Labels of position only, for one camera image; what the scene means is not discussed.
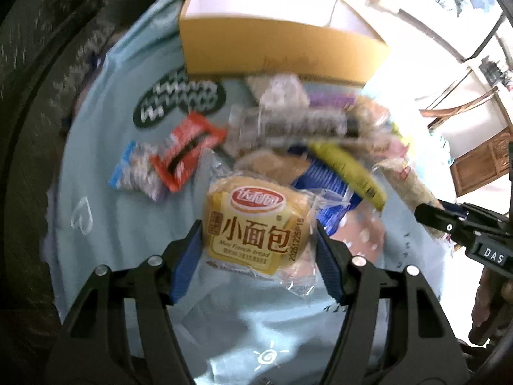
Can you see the clear packet of dark cookies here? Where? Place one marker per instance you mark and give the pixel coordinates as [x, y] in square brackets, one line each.
[296, 126]

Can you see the red snack packet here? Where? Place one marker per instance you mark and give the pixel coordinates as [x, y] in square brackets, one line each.
[188, 148]

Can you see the person's right hand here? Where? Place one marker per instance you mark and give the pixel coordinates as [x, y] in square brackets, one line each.
[487, 304]

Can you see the purple-topped mixed snack packet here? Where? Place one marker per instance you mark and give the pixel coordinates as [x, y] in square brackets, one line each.
[330, 99]

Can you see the yellow-green snack packet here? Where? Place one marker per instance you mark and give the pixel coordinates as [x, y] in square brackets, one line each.
[352, 172]

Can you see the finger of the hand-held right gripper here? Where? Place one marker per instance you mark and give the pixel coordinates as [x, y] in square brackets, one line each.
[437, 218]

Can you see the yellow cardboard box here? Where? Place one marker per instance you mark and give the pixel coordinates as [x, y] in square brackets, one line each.
[280, 48]

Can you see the light blue printed blanket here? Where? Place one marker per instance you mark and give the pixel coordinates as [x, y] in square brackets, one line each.
[120, 240]

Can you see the blue and white snack packet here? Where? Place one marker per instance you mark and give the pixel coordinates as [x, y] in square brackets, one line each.
[136, 170]

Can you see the wooden chair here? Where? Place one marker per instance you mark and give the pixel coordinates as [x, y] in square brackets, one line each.
[457, 106]

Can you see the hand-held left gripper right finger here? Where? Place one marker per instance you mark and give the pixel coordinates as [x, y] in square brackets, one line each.
[329, 266]

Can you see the brown wooden cabinet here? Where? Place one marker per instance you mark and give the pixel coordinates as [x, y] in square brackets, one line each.
[481, 164]

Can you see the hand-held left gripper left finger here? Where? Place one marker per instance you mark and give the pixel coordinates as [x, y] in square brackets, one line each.
[186, 254]

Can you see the dark carved wooden furniture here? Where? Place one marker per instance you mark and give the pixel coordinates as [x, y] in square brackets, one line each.
[36, 88]

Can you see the clear crinkled snack packet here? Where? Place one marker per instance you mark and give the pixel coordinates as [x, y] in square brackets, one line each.
[280, 88]

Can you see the long tan cracker packet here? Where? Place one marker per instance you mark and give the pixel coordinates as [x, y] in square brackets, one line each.
[412, 184]

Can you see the yellow bread packet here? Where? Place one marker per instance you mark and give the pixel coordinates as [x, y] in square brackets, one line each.
[248, 228]

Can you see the dark blue snack packet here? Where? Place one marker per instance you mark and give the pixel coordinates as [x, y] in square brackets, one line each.
[320, 178]

